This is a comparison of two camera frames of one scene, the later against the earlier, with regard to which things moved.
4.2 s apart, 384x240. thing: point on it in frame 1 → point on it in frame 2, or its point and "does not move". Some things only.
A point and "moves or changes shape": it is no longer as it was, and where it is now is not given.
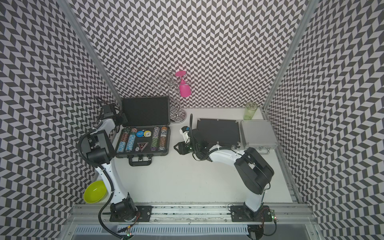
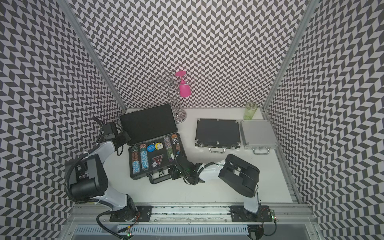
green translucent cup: (250, 110) does not move
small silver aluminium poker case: (258, 134) does not move
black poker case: (146, 133) moves or changes shape
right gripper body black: (187, 148) → (186, 174)
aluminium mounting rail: (85, 213) does not move
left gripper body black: (122, 118) → (124, 138)
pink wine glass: (184, 88) does not move
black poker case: (219, 131) does not move
